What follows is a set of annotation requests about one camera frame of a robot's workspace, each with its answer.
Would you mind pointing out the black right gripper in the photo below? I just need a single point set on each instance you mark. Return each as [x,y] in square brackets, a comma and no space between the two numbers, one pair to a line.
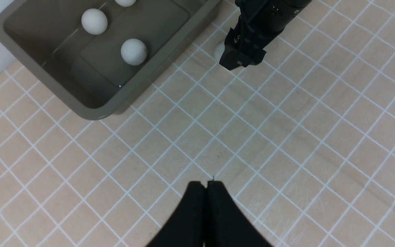
[259,23]

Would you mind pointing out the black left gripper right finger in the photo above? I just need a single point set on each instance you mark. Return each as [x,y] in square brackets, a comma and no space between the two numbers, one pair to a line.
[226,225]

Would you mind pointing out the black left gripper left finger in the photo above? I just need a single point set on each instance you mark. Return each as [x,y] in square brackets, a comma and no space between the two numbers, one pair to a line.
[184,228]

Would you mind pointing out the white ping-pong ball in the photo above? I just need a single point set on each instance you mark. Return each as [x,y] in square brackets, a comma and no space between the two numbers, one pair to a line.
[134,52]
[219,50]
[125,3]
[94,21]

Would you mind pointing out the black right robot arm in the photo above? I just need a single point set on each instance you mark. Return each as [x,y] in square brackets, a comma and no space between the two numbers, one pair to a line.
[290,9]

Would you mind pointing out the orange checkered tablecloth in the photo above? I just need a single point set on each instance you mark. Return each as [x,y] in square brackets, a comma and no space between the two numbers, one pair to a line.
[304,142]

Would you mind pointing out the olive green plastic bin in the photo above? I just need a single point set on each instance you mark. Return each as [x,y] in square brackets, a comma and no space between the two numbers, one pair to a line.
[87,72]

